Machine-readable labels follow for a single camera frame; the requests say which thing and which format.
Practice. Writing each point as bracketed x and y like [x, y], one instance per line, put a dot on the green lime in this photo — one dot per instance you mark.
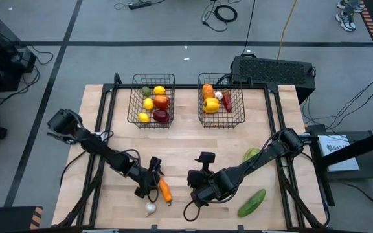
[146, 91]

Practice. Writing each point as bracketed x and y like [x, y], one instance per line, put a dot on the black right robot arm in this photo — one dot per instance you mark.
[254, 161]

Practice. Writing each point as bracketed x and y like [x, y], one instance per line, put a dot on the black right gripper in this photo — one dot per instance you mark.
[197, 186]

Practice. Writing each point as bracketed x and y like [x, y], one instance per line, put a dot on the person's shoe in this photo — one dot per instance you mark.
[343, 4]
[345, 21]

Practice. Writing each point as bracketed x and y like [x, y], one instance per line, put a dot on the black side table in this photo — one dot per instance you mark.
[368, 174]

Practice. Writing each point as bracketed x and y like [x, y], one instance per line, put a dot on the black power strip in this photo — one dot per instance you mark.
[139, 4]

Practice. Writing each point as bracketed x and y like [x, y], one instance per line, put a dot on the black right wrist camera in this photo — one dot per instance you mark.
[206, 158]

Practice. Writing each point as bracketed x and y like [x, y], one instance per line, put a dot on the green cucumber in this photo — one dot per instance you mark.
[252, 203]

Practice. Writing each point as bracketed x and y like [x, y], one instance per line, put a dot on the long red pepper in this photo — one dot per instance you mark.
[227, 101]

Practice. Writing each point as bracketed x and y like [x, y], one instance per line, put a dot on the white printed paper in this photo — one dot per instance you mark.
[338, 155]

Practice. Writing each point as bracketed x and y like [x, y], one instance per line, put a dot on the black computer case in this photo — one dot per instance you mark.
[270, 72]

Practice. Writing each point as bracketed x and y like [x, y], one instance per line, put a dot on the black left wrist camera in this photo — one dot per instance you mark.
[156, 164]

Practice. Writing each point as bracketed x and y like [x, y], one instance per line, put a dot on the dark red apple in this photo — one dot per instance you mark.
[161, 115]

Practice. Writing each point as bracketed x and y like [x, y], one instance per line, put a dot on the red orange apple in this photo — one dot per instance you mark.
[161, 101]

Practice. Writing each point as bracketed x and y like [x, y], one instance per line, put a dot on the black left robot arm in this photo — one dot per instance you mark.
[102, 150]

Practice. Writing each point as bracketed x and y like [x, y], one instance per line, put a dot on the black metal table frame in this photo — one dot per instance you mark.
[189, 86]

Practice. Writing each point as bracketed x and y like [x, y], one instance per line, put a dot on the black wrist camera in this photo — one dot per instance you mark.
[156, 164]
[206, 158]

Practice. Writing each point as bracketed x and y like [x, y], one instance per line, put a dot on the white garlic bulb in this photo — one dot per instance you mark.
[218, 95]
[150, 208]

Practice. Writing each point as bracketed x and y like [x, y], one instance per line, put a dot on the orange pepper with green stem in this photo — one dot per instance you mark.
[165, 190]

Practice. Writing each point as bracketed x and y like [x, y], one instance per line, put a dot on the yellow lemon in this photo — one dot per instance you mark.
[148, 104]
[143, 117]
[159, 90]

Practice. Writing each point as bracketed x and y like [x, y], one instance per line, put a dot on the orange bell pepper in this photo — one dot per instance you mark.
[208, 90]

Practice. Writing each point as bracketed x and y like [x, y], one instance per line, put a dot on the yellow bell pepper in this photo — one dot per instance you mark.
[211, 105]

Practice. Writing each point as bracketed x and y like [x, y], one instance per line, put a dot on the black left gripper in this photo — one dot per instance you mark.
[146, 186]

